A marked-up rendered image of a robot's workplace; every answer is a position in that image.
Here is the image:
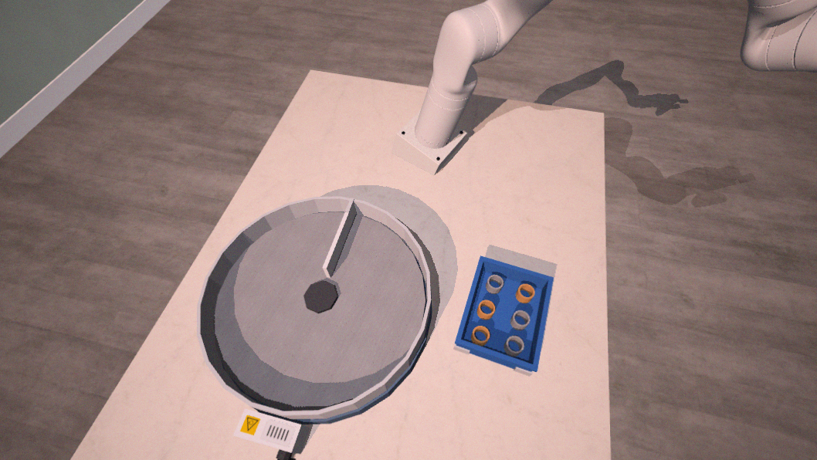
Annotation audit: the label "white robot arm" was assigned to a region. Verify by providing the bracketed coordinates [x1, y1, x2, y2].
[415, 0, 817, 149]

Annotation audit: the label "bronze bushing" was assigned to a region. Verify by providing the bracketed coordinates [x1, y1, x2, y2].
[477, 300, 495, 320]
[516, 284, 535, 303]
[471, 326, 490, 346]

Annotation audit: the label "blue crate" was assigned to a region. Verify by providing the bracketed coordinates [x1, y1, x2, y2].
[453, 256, 554, 376]

